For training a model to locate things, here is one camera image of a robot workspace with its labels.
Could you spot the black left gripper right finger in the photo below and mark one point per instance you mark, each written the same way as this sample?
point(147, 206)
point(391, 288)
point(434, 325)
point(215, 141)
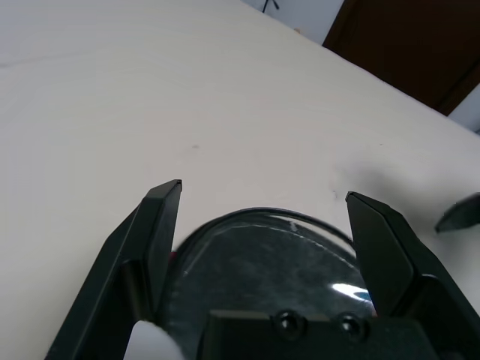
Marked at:
point(393, 258)

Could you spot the black tripod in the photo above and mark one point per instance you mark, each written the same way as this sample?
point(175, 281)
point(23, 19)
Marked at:
point(270, 4)

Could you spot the black red paddle case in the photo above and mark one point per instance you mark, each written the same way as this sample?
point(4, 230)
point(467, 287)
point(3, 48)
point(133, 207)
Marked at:
point(270, 262)

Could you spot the brown wooden door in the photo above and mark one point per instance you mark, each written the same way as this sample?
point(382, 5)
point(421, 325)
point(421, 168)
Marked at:
point(405, 45)

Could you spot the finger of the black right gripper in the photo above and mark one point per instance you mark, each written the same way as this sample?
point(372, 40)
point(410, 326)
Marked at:
point(463, 217)

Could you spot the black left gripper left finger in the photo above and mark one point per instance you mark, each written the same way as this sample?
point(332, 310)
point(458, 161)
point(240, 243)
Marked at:
point(112, 285)

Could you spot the grey round sponge zipper pull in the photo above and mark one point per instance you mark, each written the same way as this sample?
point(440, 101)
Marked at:
point(150, 341)

